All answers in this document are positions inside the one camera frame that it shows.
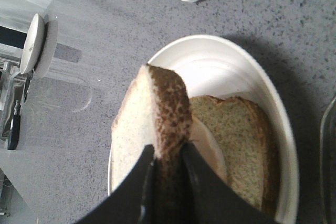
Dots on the clear glass container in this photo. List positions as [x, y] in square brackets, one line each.
[327, 163]

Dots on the bottom bread slice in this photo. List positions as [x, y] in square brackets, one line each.
[244, 134]

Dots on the white round plate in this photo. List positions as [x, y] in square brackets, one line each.
[217, 67]

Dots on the white bread slice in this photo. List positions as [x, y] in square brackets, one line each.
[155, 110]

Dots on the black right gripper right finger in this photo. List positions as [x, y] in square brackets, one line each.
[208, 199]

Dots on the white round disc stand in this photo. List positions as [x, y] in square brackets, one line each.
[39, 47]

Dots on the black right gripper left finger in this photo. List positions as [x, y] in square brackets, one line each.
[132, 201]

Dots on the fried egg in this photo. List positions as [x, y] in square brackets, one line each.
[208, 147]

